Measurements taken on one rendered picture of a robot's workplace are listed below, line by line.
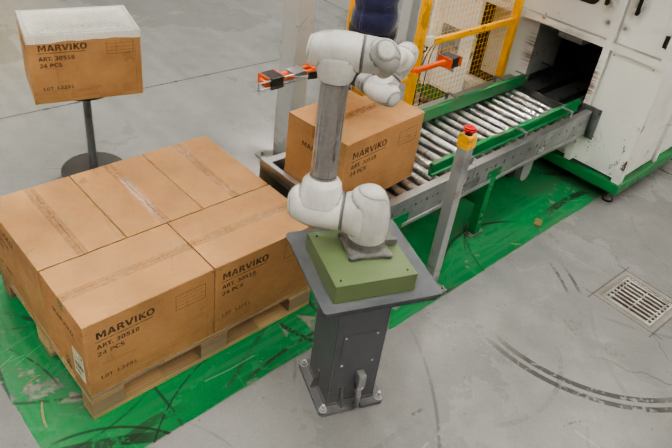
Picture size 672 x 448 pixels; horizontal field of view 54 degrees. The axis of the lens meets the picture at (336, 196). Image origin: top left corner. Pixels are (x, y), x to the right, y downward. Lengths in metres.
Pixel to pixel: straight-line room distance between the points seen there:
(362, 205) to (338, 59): 0.55
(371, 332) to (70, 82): 2.25
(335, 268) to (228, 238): 0.73
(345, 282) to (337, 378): 0.65
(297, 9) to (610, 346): 2.62
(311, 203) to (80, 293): 1.01
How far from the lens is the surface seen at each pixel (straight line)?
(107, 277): 2.89
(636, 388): 3.72
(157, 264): 2.93
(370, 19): 3.06
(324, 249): 2.58
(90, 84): 4.05
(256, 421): 3.04
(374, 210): 2.44
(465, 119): 4.40
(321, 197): 2.43
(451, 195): 3.37
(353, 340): 2.81
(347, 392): 3.08
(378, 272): 2.51
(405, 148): 3.47
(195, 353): 3.26
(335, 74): 2.27
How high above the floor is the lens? 2.45
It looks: 34 degrees down
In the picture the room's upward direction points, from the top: 8 degrees clockwise
